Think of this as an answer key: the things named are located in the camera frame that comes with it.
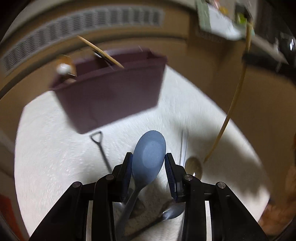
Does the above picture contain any blue plastic spoon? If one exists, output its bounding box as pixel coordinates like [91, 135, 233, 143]
[115, 130, 166, 240]

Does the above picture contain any grey ventilation grille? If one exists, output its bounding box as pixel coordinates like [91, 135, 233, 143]
[1, 6, 165, 76]

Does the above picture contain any shovel shaped metal spoon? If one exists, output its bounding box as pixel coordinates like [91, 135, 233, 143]
[90, 131, 125, 211]

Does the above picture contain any dark purple utensil holder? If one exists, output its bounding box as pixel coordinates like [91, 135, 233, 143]
[50, 47, 167, 134]

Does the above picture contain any wooden spoon in holder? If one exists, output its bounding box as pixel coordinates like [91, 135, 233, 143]
[56, 55, 77, 84]

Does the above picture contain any white ball handle spoon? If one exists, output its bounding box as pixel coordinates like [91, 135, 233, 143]
[56, 63, 76, 76]

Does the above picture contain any black utensil in holder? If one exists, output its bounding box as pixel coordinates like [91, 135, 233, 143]
[93, 50, 115, 67]

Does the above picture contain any dark long handled spoon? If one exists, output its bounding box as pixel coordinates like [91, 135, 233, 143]
[179, 130, 203, 180]

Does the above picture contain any green white hanging cloth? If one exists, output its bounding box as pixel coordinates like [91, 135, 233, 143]
[195, 1, 253, 41]

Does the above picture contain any silver metal spoon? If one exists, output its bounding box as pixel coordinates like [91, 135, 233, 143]
[159, 199, 185, 221]

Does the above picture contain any wooden chopstick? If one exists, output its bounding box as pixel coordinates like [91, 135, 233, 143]
[77, 35, 124, 68]
[203, 17, 253, 164]

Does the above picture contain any white lace table mat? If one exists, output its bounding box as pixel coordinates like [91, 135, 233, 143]
[14, 67, 270, 234]

